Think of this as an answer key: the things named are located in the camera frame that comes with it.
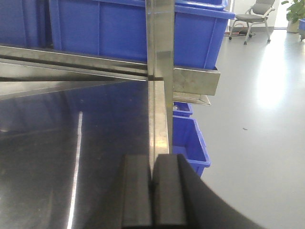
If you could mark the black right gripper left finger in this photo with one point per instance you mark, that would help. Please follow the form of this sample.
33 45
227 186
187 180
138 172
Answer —
137 210

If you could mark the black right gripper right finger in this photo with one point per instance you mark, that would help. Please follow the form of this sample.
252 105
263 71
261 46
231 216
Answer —
181 200

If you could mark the blue bin on floor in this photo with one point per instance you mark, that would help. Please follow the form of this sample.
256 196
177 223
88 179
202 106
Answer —
188 140

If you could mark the small blue bin behind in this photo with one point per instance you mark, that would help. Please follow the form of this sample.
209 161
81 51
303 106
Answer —
182 109

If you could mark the stainless steel table rack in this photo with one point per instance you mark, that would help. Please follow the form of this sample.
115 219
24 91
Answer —
67 120

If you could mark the blue bin upper right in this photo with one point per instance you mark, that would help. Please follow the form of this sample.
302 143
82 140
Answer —
117 28

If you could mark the grey office chair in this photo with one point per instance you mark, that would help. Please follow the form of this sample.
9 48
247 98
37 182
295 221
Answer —
256 14

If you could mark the blue bin upper left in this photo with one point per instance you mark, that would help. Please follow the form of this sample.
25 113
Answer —
25 23

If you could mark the potted green plant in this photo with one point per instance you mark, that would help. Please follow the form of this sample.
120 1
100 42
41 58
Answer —
294 13

